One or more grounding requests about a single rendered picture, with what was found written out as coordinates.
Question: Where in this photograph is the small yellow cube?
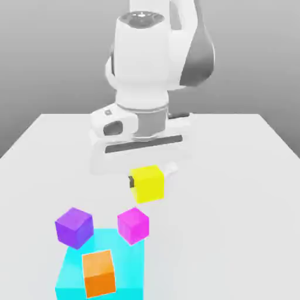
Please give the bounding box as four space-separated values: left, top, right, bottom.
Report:
129 164 165 204

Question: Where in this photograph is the small orange cube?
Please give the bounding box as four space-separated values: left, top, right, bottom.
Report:
81 250 117 299

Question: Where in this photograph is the small purple cube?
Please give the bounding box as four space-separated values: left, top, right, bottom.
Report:
54 207 94 250

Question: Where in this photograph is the small magenta cube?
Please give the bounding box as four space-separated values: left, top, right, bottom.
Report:
117 207 150 246

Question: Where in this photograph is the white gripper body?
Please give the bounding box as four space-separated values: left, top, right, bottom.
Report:
88 131 196 176

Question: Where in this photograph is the large cyan box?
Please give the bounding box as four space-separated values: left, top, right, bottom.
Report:
54 228 145 300

